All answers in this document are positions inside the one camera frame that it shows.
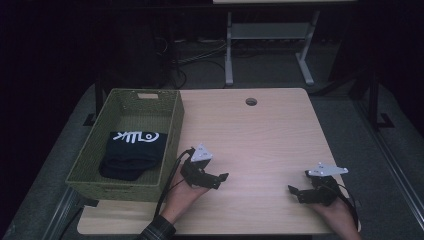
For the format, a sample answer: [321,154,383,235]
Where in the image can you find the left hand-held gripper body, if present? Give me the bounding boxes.
[180,143,214,189]

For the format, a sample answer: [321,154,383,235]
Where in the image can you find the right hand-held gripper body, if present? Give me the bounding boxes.
[304,161,350,206]

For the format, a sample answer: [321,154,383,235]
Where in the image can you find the black printed t-shirt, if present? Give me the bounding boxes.
[98,130,169,182]

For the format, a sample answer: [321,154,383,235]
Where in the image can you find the green woven basket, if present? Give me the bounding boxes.
[65,87,185,203]

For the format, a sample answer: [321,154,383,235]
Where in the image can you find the person's right hand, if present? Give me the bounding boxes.
[308,198,359,236]

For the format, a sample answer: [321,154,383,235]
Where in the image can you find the person's left hand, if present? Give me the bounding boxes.
[160,164,209,224]

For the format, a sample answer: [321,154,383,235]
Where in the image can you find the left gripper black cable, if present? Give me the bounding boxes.
[153,148,196,218]

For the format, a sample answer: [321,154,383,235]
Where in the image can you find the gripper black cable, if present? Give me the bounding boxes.
[333,184,360,231]
[153,148,196,218]

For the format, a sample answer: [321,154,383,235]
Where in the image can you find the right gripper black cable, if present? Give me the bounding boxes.
[333,184,360,231]

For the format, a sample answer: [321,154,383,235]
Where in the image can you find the metal floor rail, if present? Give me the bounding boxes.
[42,187,83,240]
[354,98,424,231]

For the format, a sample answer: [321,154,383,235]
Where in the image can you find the black stand post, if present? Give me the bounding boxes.
[366,71,396,131]
[83,76,104,127]

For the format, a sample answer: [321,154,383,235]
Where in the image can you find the bundle of floor cables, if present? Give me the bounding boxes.
[154,35,229,90]

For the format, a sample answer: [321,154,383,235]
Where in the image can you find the grey metal desk frame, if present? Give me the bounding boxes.
[224,9,321,87]

